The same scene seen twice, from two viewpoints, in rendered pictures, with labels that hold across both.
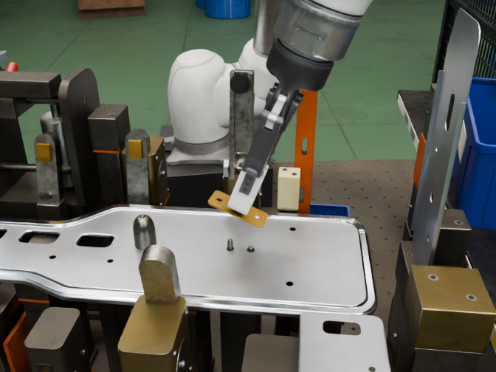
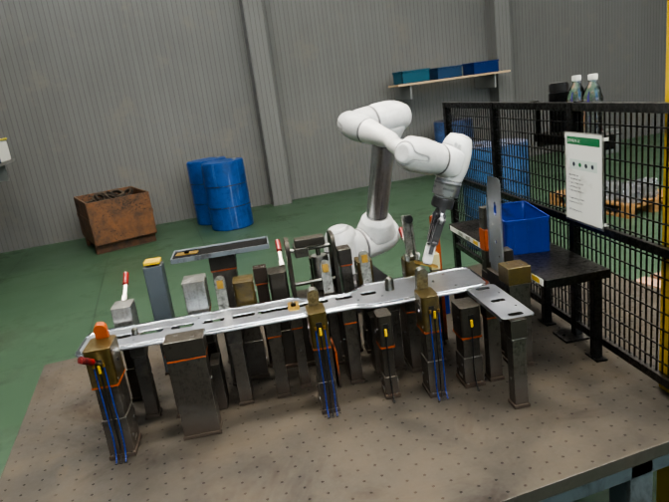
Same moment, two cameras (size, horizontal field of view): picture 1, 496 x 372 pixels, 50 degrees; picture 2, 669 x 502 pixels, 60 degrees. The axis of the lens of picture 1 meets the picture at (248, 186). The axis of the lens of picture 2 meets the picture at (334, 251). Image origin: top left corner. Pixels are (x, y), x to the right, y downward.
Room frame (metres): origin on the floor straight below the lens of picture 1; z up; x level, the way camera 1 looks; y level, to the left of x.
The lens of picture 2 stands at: (-1.18, 0.75, 1.69)
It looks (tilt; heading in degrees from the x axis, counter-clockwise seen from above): 15 degrees down; 347
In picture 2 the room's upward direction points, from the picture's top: 8 degrees counter-clockwise
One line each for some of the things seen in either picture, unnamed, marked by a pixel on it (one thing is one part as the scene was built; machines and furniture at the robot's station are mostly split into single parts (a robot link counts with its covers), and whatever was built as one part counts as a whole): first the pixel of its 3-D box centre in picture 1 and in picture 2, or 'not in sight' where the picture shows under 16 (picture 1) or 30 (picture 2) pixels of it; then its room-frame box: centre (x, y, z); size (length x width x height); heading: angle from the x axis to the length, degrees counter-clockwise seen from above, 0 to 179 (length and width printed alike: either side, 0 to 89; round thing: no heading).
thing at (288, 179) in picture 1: (285, 263); (437, 299); (0.75, -0.07, 0.88); 0.04 x 0.04 x 0.37; 84
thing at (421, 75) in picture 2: not in sight; (411, 76); (8.07, -3.04, 1.73); 0.51 x 0.38 x 0.20; 93
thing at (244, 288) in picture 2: not in sight; (251, 326); (0.87, 0.63, 0.89); 0.12 x 0.08 x 0.38; 174
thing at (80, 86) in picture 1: (54, 196); (317, 297); (0.88, 0.37, 0.94); 0.18 x 0.13 x 0.49; 84
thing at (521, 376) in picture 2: not in sight; (517, 361); (0.24, -0.09, 0.84); 0.05 x 0.05 x 0.29; 84
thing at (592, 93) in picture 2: not in sight; (592, 105); (0.57, -0.61, 1.53); 0.07 x 0.07 x 0.20
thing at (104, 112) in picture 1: (122, 212); (349, 299); (0.87, 0.24, 0.91); 0.07 x 0.05 x 0.42; 174
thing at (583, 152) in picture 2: not in sight; (585, 179); (0.48, -0.51, 1.30); 0.23 x 0.02 x 0.31; 174
